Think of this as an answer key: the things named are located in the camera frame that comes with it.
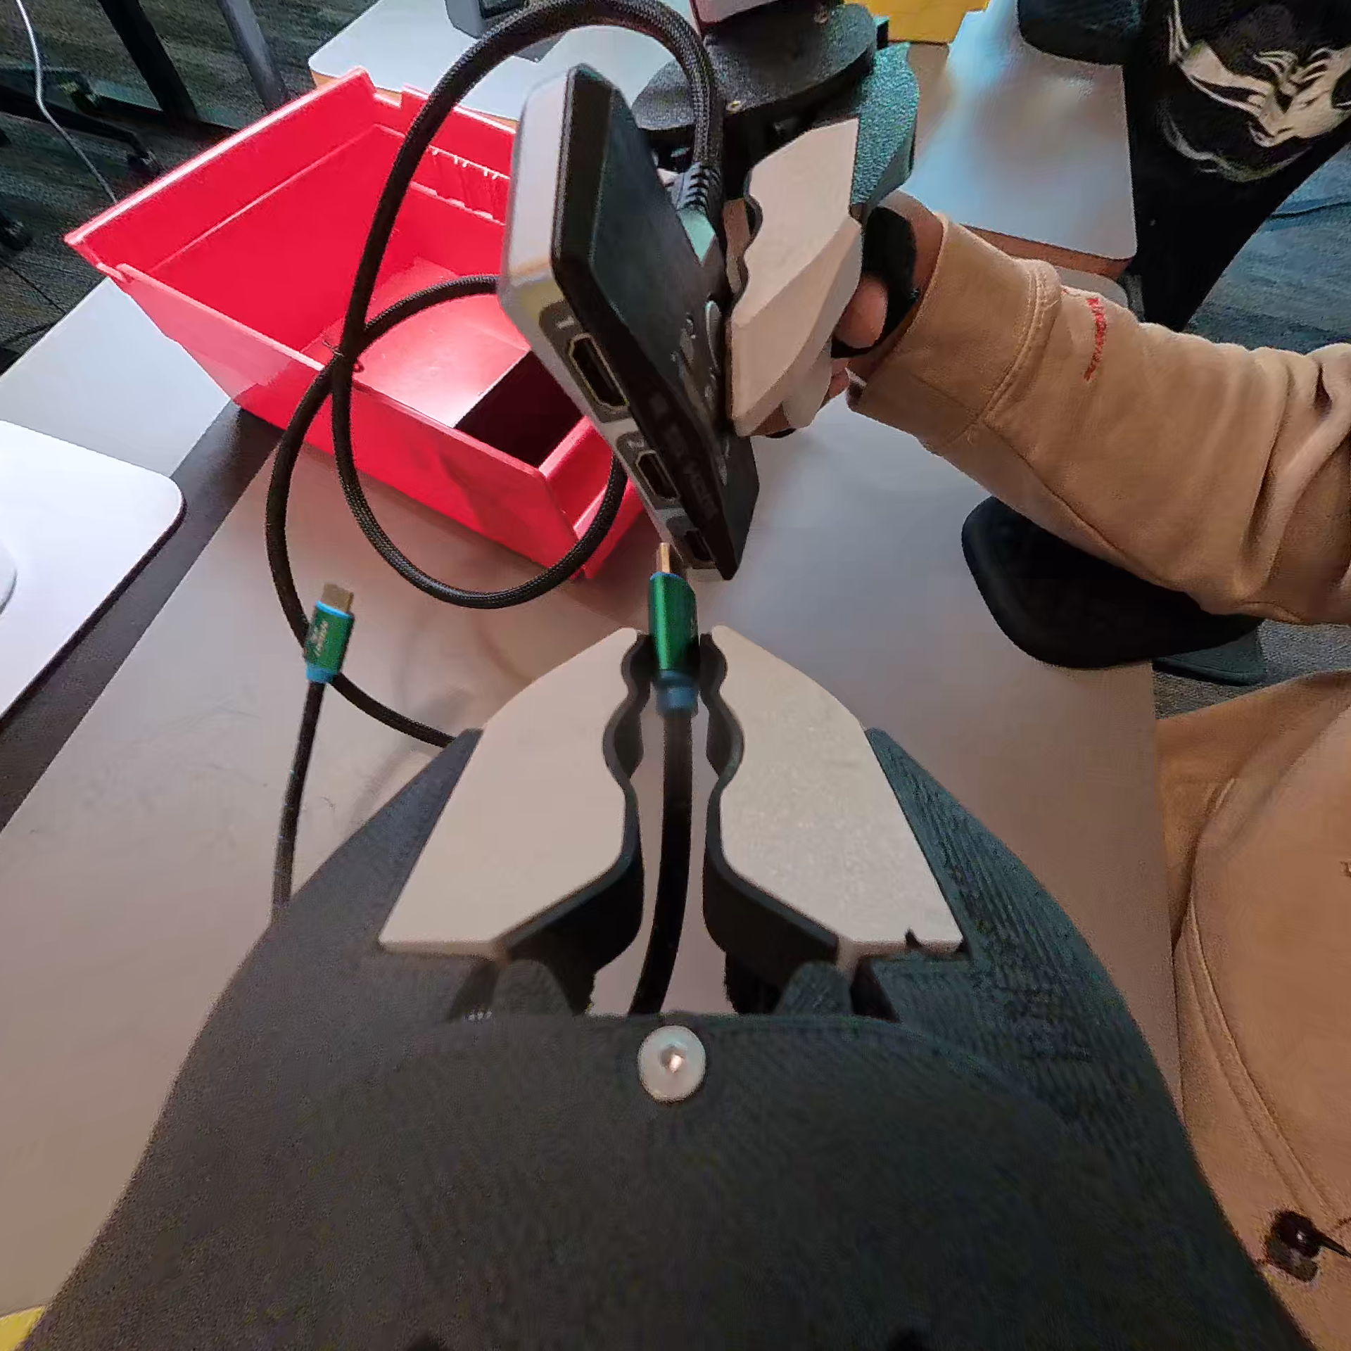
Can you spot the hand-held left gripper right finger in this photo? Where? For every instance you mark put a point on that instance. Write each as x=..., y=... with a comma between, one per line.
x=824, y=833

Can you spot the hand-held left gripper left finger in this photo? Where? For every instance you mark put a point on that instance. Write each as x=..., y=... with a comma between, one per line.
x=517, y=833

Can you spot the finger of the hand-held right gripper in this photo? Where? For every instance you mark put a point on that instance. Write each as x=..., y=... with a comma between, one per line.
x=797, y=273

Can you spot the grey multiport adapter hub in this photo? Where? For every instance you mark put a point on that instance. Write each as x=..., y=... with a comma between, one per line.
x=623, y=243

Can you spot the red plastic bin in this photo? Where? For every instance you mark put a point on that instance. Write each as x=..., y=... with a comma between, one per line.
x=211, y=264

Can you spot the person's right hand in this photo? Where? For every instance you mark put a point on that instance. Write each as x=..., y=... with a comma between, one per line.
x=861, y=317

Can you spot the yellow plastic bin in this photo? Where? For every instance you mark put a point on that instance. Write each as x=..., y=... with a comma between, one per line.
x=940, y=19

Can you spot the black textured chair armrest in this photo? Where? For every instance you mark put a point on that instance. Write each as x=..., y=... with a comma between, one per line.
x=1077, y=601

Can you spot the grey label printer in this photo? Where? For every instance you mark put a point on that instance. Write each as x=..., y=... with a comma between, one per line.
x=470, y=10

